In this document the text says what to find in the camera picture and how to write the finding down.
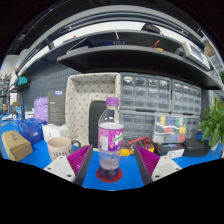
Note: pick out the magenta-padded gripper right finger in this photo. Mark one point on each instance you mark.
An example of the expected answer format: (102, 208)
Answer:
(163, 167)

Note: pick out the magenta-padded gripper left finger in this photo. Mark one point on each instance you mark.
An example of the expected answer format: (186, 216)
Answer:
(63, 167)

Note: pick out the clear bottle with purple label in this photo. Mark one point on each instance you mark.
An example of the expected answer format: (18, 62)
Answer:
(110, 136)

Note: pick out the black box with white label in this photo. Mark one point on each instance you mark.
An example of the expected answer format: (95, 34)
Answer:
(169, 150)

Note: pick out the beige patterned mug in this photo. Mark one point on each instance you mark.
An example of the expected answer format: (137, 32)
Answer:
(60, 149)

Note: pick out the yellow multimeter with red leads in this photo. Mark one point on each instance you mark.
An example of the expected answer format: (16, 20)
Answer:
(143, 145)

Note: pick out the white carton box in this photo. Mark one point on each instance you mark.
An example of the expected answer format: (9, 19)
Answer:
(55, 131)

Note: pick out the black flat case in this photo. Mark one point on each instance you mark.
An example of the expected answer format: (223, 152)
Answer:
(196, 147)

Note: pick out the clear organiser with colourful parts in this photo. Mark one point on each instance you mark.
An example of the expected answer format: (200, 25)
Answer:
(170, 128)

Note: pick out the flat round red coaster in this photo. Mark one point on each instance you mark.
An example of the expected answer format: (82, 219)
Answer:
(110, 180)

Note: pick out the blue carton box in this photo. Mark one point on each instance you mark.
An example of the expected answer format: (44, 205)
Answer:
(31, 130)

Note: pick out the brown cardboard box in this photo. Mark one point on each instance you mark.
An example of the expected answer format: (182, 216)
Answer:
(16, 146)

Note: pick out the dark grey upright box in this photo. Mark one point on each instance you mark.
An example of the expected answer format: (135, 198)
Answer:
(56, 108)

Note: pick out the small white container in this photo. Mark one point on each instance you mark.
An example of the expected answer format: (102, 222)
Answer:
(29, 115)

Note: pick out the green potted plant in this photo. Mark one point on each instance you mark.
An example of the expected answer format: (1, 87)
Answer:
(213, 125)

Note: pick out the beige perforated tray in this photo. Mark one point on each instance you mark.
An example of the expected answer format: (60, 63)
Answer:
(83, 90)

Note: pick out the teal screen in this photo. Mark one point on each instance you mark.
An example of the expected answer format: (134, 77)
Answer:
(22, 81)

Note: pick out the black overhead shelf unit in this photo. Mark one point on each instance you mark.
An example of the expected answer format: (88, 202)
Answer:
(133, 60)

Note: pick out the white metal rack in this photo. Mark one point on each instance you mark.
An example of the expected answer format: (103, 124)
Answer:
(216, 61)

